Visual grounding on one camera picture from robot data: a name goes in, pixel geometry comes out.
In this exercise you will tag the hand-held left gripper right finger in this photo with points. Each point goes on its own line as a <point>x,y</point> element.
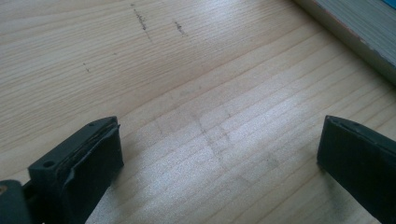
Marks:
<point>358,168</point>

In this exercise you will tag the illustrated night scene book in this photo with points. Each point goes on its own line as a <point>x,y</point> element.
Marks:
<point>373,21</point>

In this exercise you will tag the yellow book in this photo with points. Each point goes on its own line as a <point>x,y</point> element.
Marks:
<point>342,31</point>

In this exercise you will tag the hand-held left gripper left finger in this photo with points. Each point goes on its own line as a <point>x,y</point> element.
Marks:
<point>77,174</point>

